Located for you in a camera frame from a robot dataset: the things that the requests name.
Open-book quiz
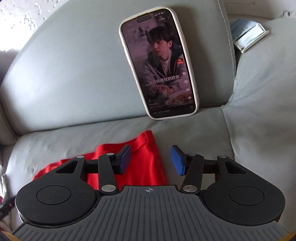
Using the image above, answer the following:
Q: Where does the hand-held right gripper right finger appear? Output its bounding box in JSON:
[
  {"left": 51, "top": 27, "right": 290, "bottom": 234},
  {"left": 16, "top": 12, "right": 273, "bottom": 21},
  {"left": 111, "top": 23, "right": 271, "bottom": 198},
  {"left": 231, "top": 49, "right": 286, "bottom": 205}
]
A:
[{"left": 171, "top": 145, "right": 262, "bottom": 194}]

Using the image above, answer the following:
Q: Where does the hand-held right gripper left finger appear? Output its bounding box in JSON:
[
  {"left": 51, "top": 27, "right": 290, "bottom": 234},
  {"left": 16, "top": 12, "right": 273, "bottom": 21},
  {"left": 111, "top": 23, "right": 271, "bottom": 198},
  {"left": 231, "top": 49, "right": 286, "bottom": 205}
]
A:
[{"left": 35, "top": 145, "right": 132, "bottom": 195}]

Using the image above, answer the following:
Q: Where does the red garment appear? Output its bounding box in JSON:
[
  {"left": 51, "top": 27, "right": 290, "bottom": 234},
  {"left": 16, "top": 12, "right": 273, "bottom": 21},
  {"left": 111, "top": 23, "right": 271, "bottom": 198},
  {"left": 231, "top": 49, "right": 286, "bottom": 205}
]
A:
[{"left": 32, "top": 130, "right": 168, "bottom": 189}]

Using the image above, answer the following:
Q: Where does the grey sofa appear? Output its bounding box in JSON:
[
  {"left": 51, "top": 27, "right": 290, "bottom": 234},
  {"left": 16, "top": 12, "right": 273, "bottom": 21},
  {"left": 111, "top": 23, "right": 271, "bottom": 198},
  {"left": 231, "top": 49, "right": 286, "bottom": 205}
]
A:
[{"left": 0, "top": 0, "right": 296, "bottom": 232}]

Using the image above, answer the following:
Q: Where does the smartphone in white case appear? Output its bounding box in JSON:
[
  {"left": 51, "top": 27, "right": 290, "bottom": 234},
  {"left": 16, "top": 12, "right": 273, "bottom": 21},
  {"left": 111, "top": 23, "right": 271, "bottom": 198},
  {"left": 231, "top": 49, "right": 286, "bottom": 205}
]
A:
[{"left": 119, "top": 6, "right": 200, "bottom": 120}]

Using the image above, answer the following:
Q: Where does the crinkled silver wrapper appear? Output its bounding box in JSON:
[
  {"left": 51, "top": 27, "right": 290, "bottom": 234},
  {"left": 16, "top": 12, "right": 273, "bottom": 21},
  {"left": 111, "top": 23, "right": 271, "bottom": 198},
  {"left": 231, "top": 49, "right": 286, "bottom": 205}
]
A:
[{"left": 0, "top": 174, "right": 9, "bottom": 197}]

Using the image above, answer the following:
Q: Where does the white book on sofa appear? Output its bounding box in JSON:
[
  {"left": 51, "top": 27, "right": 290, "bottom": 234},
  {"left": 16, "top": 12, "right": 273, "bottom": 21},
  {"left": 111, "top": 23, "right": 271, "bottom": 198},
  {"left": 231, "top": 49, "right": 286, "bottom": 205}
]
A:
[{"left": 231, "top": 19, "right": 269, "bottom": 53}]

